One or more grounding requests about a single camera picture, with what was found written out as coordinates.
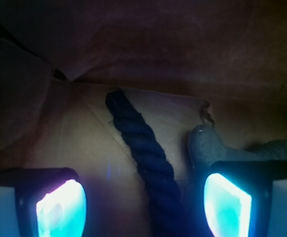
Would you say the brown paper-lined bin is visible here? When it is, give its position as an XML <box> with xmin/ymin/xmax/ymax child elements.
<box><xmin>0</xmin><ymin>0</ymin><xmax>287</xmax><ymax>237</ymax></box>

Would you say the grey plush bunny toy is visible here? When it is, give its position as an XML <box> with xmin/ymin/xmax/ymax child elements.
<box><xmin>187</xmin><ymin>125</ymin><xmax>287</xmax><ymax>170</ymax></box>

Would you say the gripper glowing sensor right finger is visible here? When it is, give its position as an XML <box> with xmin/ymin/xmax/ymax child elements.
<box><xmin>204</xmin><ymin>160</ymin><xmax>287</xmax><ymax>237</ymax></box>

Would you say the dark blue twisted rope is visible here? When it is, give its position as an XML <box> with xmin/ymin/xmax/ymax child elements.
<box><xmin>105</xmin><ymin>89</ymin><xmax>203</xmax><ymax>237</ymax></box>

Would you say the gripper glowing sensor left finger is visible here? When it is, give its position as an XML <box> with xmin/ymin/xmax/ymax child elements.
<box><xmin>0</xmin><ymin>168</ymin><xmax>87</xmax><ymax>237</ymax></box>

